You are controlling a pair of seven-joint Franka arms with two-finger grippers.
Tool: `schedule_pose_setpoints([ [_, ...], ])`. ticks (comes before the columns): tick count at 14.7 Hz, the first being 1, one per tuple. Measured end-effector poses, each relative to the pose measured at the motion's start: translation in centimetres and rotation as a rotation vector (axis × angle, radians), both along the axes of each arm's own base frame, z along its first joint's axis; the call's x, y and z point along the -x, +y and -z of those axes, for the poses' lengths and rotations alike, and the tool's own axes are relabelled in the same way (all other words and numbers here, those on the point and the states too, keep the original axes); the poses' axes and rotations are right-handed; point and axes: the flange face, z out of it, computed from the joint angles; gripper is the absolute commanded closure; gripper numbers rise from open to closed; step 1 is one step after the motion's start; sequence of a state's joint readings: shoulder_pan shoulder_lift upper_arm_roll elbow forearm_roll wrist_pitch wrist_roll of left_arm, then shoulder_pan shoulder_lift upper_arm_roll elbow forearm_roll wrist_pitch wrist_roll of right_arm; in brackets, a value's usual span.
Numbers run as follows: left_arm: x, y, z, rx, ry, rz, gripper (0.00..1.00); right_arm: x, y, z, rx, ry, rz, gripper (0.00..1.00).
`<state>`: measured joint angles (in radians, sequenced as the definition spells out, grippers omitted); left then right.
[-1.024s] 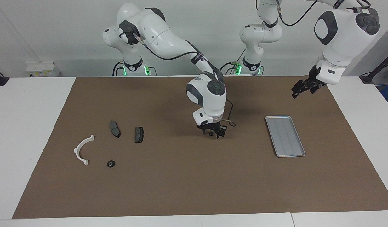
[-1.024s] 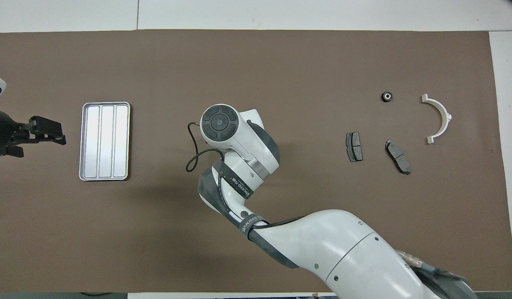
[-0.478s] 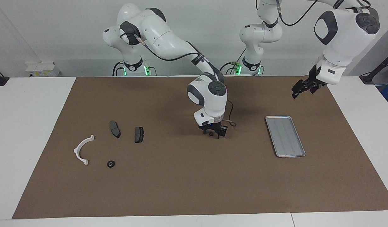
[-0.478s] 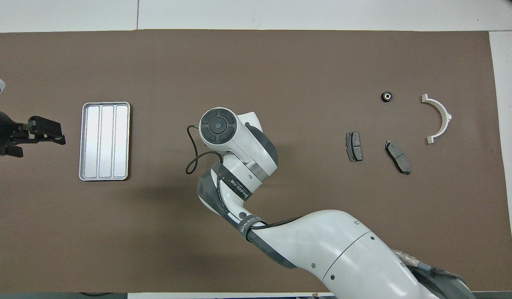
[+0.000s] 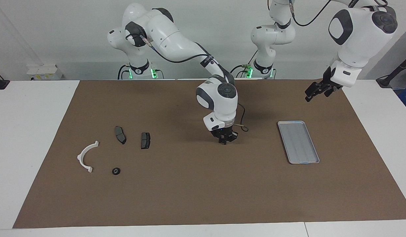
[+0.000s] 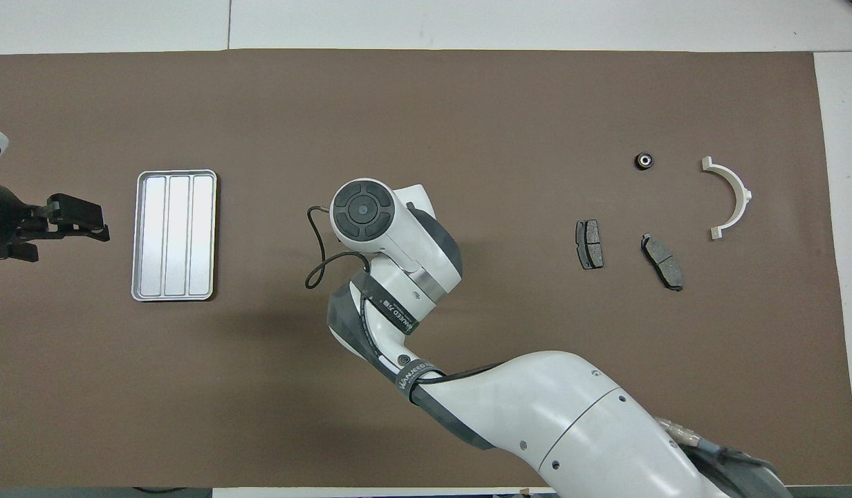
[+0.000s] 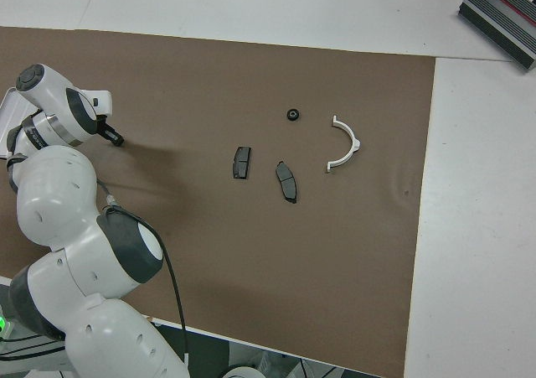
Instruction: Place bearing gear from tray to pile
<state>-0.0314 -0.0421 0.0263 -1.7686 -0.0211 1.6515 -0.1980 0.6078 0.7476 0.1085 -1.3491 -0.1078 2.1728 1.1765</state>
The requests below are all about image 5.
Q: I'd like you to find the silver metal tray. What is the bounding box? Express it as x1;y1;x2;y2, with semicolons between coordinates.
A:
277;120;320;165

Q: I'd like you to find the brown table mat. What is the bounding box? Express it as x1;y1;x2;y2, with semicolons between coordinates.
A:
13;79;406;229

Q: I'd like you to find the black angled stand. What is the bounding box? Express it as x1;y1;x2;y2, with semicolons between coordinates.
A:
376;53;406;89

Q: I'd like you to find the dark rectangular brake pad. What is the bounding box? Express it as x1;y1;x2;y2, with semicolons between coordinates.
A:
140;132;151;150

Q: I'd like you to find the dark curved brake pad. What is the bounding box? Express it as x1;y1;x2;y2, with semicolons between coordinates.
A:
115;126;127;145

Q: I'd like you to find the white box with labels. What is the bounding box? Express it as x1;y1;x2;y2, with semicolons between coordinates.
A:
27;64;64;80

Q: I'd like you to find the black clamp stand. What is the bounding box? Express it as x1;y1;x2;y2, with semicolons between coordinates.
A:
0;69;10;90

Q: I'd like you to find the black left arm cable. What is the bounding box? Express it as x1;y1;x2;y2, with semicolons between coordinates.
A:
289;0;388;27

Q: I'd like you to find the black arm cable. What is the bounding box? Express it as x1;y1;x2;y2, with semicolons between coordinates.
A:
126;33;249;133
289;0;388;27

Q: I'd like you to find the black left base cable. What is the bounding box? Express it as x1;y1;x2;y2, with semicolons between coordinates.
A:
230;49;260;79

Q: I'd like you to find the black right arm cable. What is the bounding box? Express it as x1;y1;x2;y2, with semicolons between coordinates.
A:
126;33;249;133

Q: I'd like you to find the white curved plastic bracket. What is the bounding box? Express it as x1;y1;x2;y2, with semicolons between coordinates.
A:
77;141;100;173

